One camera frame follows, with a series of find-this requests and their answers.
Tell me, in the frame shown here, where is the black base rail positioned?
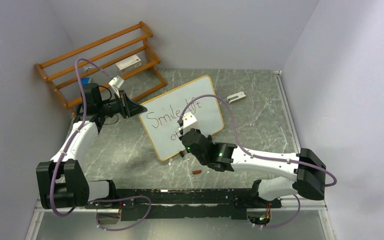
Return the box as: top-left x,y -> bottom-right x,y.
86,188 -> 282,221

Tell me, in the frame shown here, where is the yellow framed whiteboard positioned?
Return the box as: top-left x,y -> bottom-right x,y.
139,75 -> 224,161

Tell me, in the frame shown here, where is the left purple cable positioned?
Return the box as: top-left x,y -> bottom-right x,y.
49,58 -> 113,218

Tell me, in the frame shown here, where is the white red box on rack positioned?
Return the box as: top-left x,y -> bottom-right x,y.
115,54 -> 142,74

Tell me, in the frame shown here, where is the aluminium frame rail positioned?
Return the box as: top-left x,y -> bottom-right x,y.
274,195 -> 328,212

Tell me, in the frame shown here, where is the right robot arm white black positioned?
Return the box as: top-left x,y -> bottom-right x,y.
180,128 -> 326,207

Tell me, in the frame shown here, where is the wooden shelf rack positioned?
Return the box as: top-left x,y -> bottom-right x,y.
35,21 -> 167,121

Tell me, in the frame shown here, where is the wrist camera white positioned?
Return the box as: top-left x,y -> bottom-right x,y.
178,111 -> 199,136
108,75 -> 125,98

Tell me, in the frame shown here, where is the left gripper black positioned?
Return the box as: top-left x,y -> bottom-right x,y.
98,90 -> 147,119

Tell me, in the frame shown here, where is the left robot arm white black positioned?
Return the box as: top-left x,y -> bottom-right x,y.
36,83 -> 147,209

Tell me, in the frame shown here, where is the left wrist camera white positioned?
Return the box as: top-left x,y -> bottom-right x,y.
108,75 -> 125,98

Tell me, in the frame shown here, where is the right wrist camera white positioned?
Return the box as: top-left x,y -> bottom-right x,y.
178,111 -> 199,136

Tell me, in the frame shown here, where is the blue small object on rack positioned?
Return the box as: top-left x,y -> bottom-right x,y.
80,77 -> 93,86

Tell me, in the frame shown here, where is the white whiteboard eraser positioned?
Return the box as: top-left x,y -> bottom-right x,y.
226,91 -> 247,105

